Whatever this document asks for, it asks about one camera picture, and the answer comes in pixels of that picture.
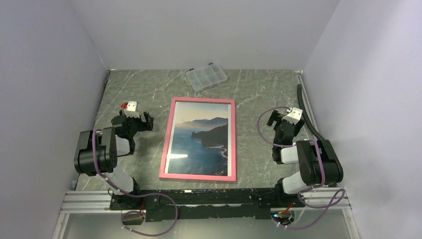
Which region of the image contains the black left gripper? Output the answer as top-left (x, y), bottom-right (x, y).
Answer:
top-left (120, 110), bottom-right (154, 138)

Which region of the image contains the pink wooden picture frame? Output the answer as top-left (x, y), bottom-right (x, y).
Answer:
top-left (159, 97), bottom-right (236, 182)

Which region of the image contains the clear acrylic sheet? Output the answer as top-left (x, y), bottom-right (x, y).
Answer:
top-left (164, 101), bottom-right (230, 176)

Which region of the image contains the sea and cloud photo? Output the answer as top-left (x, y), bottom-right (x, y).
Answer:
top-left (164, 101), bottom-right (230, 176)

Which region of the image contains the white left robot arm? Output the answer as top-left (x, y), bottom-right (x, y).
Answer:
top-left (74, 112), bottom-right (154, 209)

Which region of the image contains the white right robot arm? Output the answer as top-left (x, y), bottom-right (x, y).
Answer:
top-left (267, 108), bottom-right (344, 207)

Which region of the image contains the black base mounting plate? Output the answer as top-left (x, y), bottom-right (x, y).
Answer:
top-left (109, 186), bottom-right (304, 222)

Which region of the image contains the clear plastic organizer box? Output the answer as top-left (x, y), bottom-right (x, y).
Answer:
top-left (186, 63), bottom-right (227, 93)

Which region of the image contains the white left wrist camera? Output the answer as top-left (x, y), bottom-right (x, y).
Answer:
top-left (120, 101), bottom-right (140, 118)

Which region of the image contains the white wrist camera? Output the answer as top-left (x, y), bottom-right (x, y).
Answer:
top-left (120, 101), bottom-right (140, 118)
top-left (282, 107), bottom-right (303, 124)

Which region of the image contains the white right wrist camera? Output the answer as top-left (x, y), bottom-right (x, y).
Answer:
top-left (282, 107), bottom-right (303, 124)

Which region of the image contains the black rubber hose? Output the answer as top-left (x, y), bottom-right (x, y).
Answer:
top-left (297, 84), bottom-right (327, 140)

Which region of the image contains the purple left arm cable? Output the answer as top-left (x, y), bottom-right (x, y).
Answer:
top-left (92, 128), bottom-right (179, 237)

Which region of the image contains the aluminium rail frame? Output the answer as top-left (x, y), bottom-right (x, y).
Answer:
top-left (53, 70), bottom-right (359, 239)

